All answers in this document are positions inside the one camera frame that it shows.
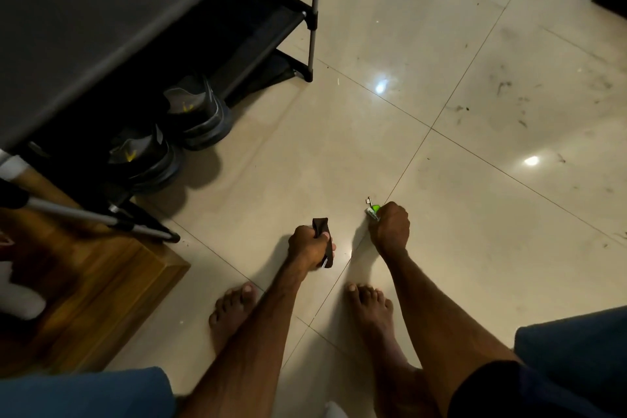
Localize low wooden table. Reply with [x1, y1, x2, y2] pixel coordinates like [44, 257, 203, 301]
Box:
[0, 168, 192, 379]

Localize person's black shirt sleeve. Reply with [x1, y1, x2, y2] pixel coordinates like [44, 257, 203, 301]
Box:
[449, 359, 627, 418]

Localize small black object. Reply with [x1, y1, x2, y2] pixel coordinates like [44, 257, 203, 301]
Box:
[312, 217, 335, 269]

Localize person's left hand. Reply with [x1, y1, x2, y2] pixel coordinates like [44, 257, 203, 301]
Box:
[286, 223, 336, 274]

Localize person's blue shorts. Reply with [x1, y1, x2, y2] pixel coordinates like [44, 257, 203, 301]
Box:
[0, 305, 627, 418]

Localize black shoe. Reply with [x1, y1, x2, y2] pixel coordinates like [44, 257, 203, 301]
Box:
[103, 123, 185, 193]
[161, 74, 234, 152]

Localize person's right hand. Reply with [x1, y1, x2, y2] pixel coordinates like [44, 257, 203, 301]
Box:
[367, 201, 413, 262]

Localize person's right forearm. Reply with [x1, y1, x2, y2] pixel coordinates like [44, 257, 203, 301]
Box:
[377, 246, 525, 418]

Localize person's left forearm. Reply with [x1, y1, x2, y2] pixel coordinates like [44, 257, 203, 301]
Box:
[176, 261, 310, 418]

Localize black shoe rack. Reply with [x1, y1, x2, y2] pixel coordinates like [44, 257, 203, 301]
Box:
[0, 0, 325, 242]

